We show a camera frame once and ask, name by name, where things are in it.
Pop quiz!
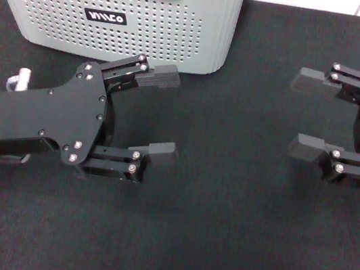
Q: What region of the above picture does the black tablecloth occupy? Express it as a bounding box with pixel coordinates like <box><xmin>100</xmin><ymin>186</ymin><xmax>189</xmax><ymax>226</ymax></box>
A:
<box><xmin>0</xmin><ymin>0</ymin><xmax>360</xmax><ymax>270</ymax></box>

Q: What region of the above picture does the left wrist cable with connector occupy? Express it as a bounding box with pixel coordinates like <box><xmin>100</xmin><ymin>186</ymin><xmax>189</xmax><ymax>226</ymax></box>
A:
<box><xmin>4</xmin><ymin>65</ymin><xmax>34</xmax><ymax>95</ymax></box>

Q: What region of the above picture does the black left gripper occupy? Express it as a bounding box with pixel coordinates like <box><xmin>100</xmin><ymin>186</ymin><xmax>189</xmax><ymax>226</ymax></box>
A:
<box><xmin>0</xmin><ymin>46</ymin><xmax>192</xmax><ymax>193</ymax></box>

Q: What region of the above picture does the grey perforated plastic storage box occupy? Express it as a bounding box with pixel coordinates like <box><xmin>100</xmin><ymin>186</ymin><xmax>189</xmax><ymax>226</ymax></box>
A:
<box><xmin>0</xmin><ymin>0</ymin><xmax>245</xmax><ymax>82</ymax></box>

